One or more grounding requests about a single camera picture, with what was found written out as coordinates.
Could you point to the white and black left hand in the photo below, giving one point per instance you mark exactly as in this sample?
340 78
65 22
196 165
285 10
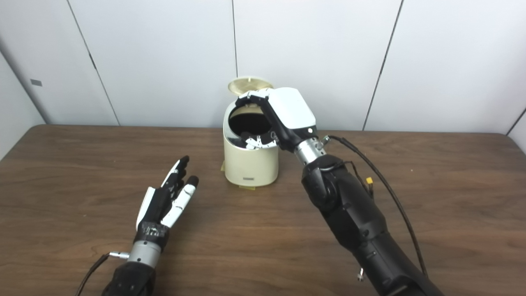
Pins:
160 205

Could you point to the white and black right hand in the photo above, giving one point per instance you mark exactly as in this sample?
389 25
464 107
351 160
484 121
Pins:
289 111

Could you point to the cream-colored lidded bin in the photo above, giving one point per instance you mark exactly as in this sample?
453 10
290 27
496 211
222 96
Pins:
250 164

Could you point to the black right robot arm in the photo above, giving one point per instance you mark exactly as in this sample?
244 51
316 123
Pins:
357 222

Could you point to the wide yellow tape piece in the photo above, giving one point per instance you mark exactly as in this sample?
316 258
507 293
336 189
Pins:
247 187

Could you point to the small silver dangling plug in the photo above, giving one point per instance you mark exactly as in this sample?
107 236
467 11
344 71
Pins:
360 274

